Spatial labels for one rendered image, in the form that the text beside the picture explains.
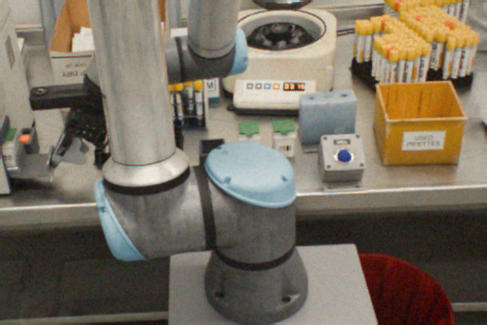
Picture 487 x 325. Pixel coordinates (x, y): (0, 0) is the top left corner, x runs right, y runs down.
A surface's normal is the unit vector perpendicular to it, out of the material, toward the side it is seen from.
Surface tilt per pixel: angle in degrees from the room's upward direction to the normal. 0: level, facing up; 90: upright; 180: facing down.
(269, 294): 72
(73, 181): 0
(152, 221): 80
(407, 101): 90
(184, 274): 1
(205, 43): 119
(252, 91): 25
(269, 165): 7
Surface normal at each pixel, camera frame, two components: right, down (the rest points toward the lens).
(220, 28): 0.22, 0.89
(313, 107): 0.01, 0.56
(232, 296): -0.55, 0.24
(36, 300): -0.07, -0.82
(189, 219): 0.07, 0.15
